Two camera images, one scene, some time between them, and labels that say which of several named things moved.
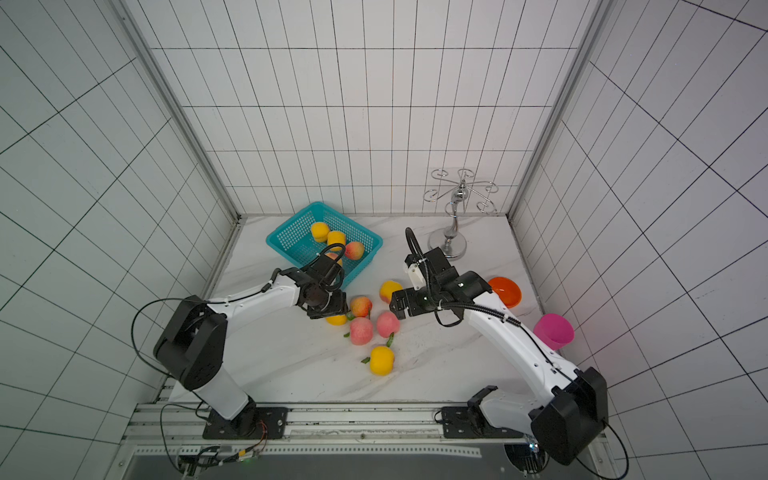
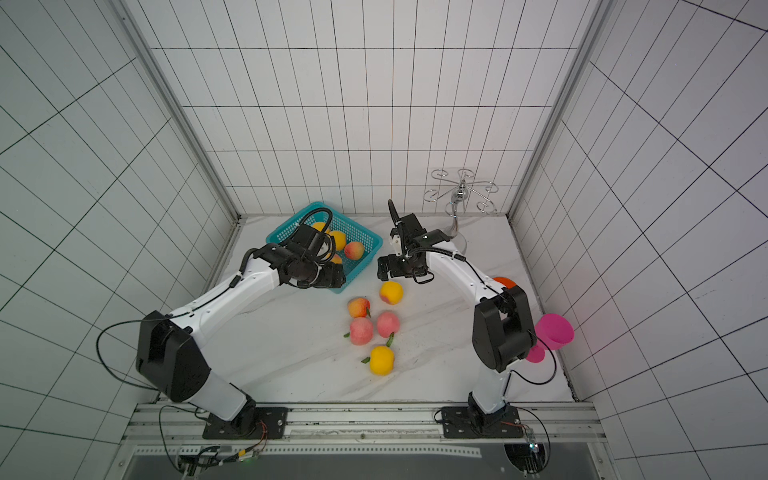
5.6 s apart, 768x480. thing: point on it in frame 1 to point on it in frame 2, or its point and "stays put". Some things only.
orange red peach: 361,306 stays put
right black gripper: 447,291 to 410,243
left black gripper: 339,307 to 332,279
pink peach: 361,331 stays put
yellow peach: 381,360 stays put
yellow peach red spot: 336,237 stays put
